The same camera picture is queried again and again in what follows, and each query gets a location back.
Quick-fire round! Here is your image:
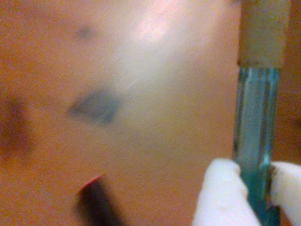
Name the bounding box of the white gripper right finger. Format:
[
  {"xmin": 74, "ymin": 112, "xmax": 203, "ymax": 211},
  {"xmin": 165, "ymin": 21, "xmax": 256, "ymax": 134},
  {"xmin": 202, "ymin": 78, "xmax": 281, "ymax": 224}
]
[{"xmin": 270, "ymin": 161, "xmax": 301, "ymax": 226}]

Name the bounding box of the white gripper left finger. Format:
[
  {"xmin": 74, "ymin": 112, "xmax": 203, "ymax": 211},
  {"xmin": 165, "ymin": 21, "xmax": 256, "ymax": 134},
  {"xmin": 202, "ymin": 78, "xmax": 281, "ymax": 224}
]
[{"xmin": 191, "ymin": 157, "xmax": 263, "ymax": 226}]

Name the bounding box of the black pen with red ends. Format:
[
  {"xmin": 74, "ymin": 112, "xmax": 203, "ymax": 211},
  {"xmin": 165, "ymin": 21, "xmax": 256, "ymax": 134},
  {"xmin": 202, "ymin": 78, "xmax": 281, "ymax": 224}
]
[{"xmin": 76, "ymin": 173, "xmax": 129, "ymax": 226}]

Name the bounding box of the teal mechanical pencil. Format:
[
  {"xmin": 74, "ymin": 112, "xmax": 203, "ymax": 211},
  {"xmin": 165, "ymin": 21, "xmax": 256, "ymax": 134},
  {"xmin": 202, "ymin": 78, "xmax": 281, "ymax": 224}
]
[{"xmin": 231, "ymin": 0, "xmax": 292, "ymax": 226}]

